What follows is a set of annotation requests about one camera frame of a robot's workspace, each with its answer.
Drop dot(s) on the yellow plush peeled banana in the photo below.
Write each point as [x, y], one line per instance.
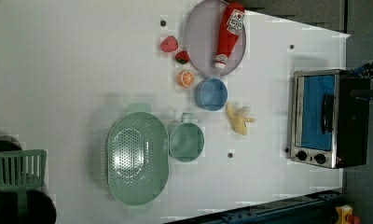
[239, 118]

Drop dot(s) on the green mug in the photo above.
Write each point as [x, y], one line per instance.
[186, 139]

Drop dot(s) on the blue bowl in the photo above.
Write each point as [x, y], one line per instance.
[211, 94]

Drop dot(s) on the orange slice toy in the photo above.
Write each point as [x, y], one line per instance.
[185, 78]

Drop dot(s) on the small red strawberry toy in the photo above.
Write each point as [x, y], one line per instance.
[182, 57]

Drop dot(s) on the green oval colander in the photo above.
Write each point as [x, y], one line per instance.
[137, 156]

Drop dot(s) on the pink plush strawberry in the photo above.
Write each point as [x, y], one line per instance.
[169, 44]

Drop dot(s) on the grey round plate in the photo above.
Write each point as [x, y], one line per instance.
[201, 38]

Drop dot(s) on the red plush ketchup bottle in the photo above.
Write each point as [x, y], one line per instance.
[229, 32]

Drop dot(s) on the silver black toaster oven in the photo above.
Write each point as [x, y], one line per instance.
[329, 127]

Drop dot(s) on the green slotted spatula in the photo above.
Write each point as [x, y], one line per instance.
[22, 171]

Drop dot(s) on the yellow orange clamp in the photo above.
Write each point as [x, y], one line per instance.
[346, 215]

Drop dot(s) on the black round pot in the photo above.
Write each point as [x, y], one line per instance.
[41, 209]

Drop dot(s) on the blue metal frame rail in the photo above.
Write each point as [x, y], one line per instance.
[315, 208]

